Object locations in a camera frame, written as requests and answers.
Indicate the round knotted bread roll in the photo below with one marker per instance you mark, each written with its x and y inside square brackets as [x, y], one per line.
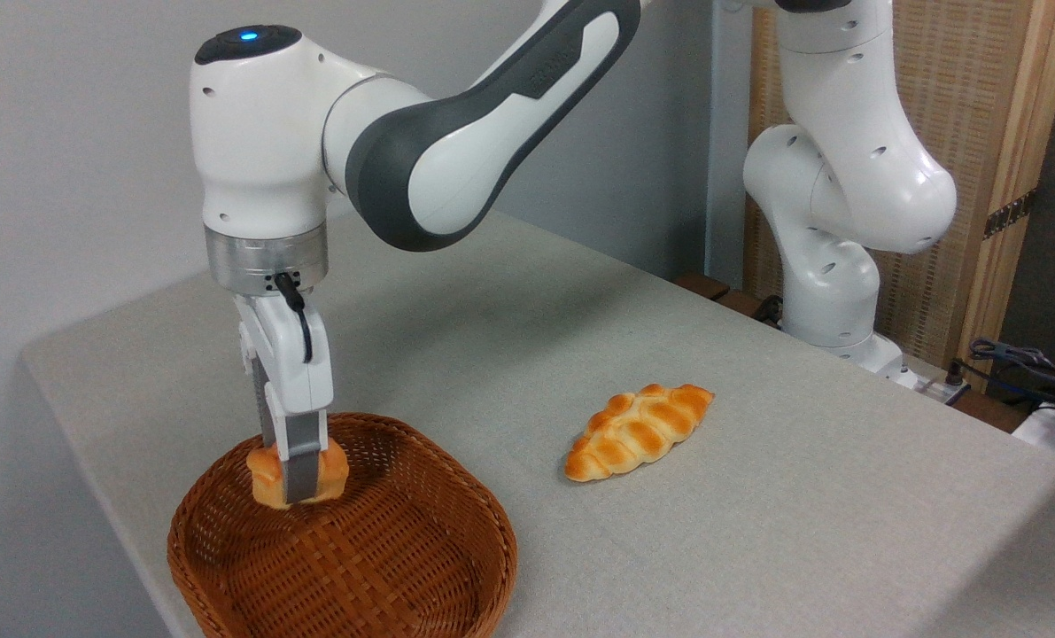
[266, 478]

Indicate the white device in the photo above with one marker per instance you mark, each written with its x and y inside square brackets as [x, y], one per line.
[1041, 425]

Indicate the metal screen hinge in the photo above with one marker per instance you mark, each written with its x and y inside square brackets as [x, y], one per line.
[1010, 213]

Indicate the long braided bread loaf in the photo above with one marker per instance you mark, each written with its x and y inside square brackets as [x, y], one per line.
[638, 430]

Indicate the white power strip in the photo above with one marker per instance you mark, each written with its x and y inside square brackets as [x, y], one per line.
[926, 381]

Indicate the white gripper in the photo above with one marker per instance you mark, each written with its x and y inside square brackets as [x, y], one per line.
[283, 372]

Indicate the brown woven wicker basket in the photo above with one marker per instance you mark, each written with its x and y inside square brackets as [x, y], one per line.
[385, 567]

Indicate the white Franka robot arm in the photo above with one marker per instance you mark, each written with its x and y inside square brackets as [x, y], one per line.
[456, 151]

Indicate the woven bamboo screen wooden frame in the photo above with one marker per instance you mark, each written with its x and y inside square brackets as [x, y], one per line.
[965, 89]

